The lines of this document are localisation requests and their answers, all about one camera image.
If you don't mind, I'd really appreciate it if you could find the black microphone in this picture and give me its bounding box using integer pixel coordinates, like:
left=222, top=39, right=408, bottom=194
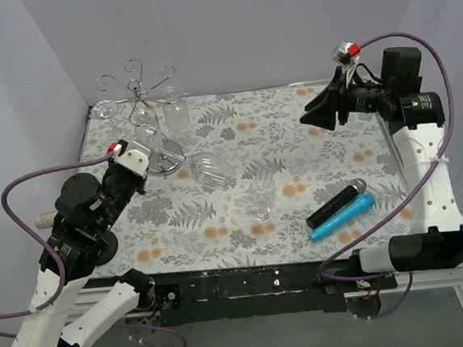
left=306, top=179, right=367, bottom=230

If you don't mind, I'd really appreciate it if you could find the blue toy microphone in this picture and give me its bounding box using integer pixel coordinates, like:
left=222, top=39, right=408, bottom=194
left=309, top=193, right=375, bottom=242

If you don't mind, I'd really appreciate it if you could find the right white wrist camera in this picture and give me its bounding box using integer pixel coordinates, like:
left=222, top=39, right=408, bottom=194
left=331, top=41, right=361, bottom=85

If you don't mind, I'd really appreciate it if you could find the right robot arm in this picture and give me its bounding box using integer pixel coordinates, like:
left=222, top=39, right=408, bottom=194
left=300, top=47, right=463, bottom=290

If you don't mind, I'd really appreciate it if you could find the floral tablecloth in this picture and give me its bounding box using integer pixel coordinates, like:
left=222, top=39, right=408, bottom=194
left=93, top=87, right=406, bottom=278

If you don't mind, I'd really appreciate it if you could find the purple cable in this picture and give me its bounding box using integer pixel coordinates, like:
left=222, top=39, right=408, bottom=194
left=0, top=146, right=189, bottom=347
left=299, top=28, right=463, bottom=324

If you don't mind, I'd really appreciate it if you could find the glitter microphone on stand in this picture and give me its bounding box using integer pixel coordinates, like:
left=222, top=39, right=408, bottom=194
left=34, top=212, right=57, bottom=230

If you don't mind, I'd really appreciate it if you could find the patterned tumbler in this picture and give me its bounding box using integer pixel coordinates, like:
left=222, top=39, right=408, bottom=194
left=162, top=87, right=190, bottom=133
left=133, top=107, right=162, bottom=152

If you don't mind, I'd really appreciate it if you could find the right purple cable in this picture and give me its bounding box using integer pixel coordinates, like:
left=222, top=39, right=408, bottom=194
left=299, top=28, right=463, bottom=324

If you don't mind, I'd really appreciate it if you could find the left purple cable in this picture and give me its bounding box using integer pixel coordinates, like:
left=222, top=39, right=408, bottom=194
left=0, top=146, right=189, bottom=347

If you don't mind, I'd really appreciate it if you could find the black table front rail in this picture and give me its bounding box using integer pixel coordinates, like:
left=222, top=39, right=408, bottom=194
left=152, top=261, right=397, bottom=327

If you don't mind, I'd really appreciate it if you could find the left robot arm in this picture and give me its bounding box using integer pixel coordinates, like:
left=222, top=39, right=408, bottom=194
left=11, top=160, right=156, bottom=347

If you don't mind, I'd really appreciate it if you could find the chrome wine glass rack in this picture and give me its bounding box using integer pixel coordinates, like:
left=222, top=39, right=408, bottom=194
left=91, top=58, right=185, bottom=177

